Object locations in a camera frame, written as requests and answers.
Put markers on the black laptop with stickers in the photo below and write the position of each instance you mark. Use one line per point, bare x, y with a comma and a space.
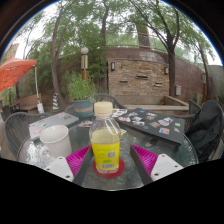
156, 128

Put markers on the tree with slanted trunk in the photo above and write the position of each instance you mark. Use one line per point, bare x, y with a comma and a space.
53, 66

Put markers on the clear bottle with yellow label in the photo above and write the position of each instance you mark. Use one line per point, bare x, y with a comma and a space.
105, 150

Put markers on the blue yellow striped cone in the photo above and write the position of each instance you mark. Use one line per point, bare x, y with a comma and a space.
56, 101

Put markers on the dark patio chair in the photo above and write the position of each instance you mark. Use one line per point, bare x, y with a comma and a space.
8, 111

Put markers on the globe lamp post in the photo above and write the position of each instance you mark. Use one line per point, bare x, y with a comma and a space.
84, 63

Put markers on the white sticker sheet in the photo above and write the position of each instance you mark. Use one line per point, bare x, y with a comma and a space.
119, 113

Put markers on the orange patio umbrella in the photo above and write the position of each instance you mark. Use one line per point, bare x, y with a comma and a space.
13, 68

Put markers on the black wall lantern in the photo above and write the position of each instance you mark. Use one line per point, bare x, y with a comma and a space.
113, 66
166, 70

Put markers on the colourful small card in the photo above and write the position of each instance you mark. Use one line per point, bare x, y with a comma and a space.
86, 123

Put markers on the white cup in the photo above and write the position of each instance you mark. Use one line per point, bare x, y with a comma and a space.
58, 140

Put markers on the grey wall box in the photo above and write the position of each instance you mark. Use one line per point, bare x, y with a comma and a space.
178, 90

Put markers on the flat round red coaster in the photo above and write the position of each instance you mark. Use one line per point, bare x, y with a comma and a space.
121, 168

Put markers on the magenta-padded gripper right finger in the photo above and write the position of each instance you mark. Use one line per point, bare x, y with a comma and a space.
165, 166

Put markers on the tree with forked trunk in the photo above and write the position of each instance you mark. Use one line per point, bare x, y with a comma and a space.
171, 73

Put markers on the silver laptop with stickers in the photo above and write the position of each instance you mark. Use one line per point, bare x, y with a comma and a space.
50, 123

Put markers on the green plant in teal pot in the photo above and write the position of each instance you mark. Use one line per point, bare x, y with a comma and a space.
81, 90

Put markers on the wooden bench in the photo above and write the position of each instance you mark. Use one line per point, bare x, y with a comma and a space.
28, 100

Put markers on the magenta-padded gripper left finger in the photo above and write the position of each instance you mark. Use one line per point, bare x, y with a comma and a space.
58, 168

